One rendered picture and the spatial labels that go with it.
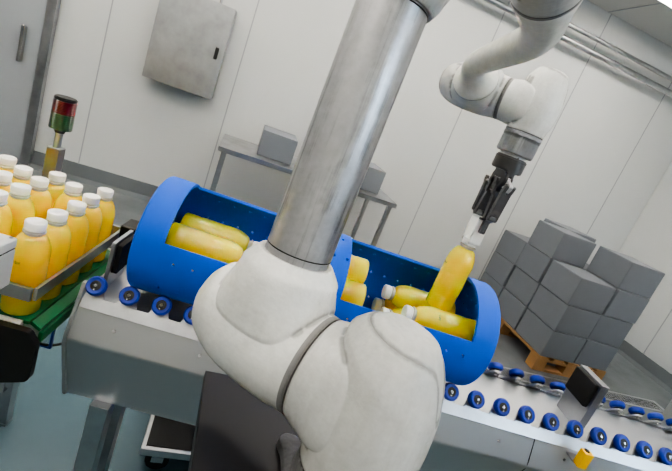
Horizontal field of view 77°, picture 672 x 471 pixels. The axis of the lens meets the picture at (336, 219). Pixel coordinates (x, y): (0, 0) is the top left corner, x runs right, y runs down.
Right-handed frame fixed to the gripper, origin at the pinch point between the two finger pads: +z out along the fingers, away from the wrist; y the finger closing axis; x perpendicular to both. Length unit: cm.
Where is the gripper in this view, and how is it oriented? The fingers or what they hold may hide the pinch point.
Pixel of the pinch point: (475, 230)
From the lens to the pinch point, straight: 113.3
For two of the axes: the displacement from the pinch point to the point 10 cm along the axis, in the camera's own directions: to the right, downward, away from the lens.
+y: -0.4, -2.8, 9.6
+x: -9.3, -3.4, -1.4
